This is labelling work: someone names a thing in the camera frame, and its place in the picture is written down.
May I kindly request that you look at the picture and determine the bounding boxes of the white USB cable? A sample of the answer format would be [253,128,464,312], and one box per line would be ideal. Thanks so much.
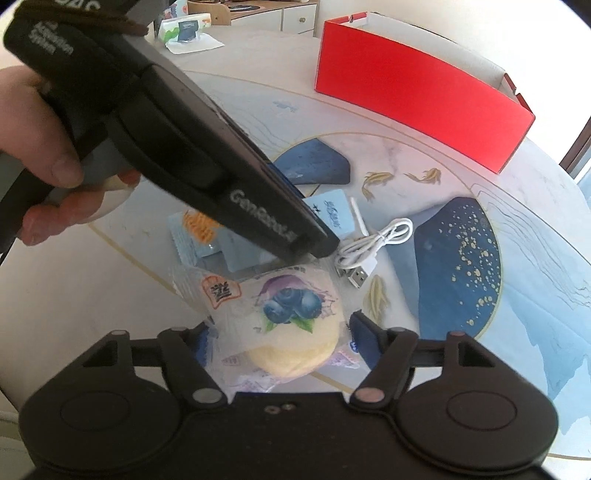
[333,218,414,289]

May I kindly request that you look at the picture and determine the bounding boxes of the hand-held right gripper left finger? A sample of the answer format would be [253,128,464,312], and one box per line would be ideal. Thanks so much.
[83,320,229,407]

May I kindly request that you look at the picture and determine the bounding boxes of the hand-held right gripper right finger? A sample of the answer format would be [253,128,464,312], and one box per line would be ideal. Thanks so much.
[348,310,498,409]

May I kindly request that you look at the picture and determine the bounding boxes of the thin white stick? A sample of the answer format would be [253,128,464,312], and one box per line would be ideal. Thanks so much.
[351,198,369,235]

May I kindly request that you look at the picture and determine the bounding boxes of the light blue sachet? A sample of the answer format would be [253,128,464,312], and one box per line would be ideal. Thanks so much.
[217,225,279,274]
[302,187,356,241]

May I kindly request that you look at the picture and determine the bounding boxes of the brown wooden chair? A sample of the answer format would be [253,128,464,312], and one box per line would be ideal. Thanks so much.
[188,0,232,26]

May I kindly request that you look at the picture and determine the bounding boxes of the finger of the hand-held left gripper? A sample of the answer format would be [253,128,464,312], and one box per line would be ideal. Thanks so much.
[281,203,341,260]
[269,167,306,200]

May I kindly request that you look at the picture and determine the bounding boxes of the white paper sheet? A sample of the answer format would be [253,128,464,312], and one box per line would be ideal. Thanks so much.
[166,31,226,56]

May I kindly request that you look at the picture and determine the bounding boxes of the orange print blue sachet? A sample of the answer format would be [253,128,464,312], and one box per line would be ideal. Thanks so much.
[166,210,223,267]

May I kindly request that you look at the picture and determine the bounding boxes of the person's left hand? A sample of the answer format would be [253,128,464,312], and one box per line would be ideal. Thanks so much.
[0,65,141,247]

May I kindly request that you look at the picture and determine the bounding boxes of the white patterned desktop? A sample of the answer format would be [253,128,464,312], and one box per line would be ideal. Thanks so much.
[0,18,591,462]

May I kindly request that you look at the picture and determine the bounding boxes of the white drawer cabinet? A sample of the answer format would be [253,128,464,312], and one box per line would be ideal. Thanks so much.
[228,0,319,36]

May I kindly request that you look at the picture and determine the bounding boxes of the red and white cardboard box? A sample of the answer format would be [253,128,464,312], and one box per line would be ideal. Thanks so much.
[314,11,536,174]

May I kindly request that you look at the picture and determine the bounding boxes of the green and blue tissue pack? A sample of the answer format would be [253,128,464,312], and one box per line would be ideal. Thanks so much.
[159,13,213,45]

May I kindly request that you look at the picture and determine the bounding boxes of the blueberry bread packet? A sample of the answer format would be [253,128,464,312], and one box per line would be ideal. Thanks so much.
[171,258,365,393]

